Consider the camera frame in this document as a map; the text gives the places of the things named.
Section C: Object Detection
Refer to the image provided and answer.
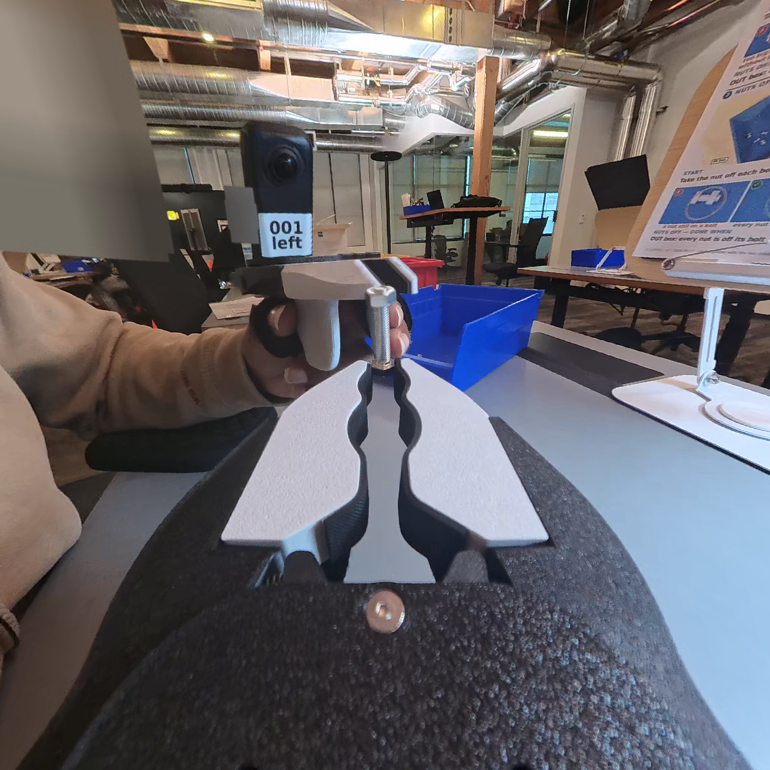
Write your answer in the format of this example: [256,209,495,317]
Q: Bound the wooden standing desk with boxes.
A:
[400,206,512,284]

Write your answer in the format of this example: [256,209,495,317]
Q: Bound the black chair armrest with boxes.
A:
[84,406,278,474]

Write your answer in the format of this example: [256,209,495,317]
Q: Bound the person's left hand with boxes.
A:
[241,300,413,405]

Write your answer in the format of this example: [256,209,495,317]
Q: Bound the black leaning panel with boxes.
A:
[114,253,214,334]

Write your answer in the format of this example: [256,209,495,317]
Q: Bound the thin silver bolt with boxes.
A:
[370,298,395,369]

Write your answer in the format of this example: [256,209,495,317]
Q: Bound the white instruction sign stand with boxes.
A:
[612,0,770,470]

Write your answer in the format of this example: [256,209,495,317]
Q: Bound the red plastic bin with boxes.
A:
[397,255,446,292]

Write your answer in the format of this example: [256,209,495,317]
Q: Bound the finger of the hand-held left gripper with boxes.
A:
[282,260,379,303]
[360,257,419,296]

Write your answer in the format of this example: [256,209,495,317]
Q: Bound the black office chair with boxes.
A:
[484,217,549,286]

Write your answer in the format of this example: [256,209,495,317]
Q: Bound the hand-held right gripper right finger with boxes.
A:
[395,359,549,547]

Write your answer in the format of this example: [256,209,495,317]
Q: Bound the person's left forearm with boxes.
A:
[0,253,272,431]

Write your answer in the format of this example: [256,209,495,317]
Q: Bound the black monitor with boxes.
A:
[162,185,229,253]

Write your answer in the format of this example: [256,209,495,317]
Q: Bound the black floor lamp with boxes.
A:
[370,150,403,256]

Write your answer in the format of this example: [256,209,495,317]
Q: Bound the wooden post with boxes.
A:
[469,57,501,286]

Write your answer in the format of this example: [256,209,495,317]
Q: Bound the silver air duct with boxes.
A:
[499,48,663,163]
[129,60,386,130]

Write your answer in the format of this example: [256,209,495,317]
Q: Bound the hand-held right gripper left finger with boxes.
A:
[221,360,371,557]

